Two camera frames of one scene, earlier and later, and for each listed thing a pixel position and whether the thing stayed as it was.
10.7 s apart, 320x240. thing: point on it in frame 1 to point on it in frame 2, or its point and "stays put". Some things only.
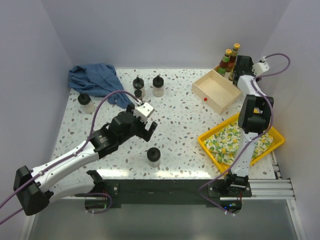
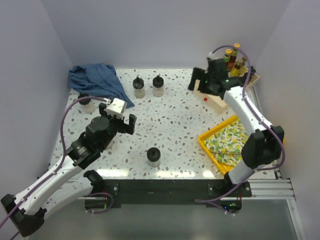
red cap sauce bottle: [232, 60] stays put
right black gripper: [250, 63] to [200, 74]
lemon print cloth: [225, 144] stays put
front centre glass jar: [153, 156] stays put
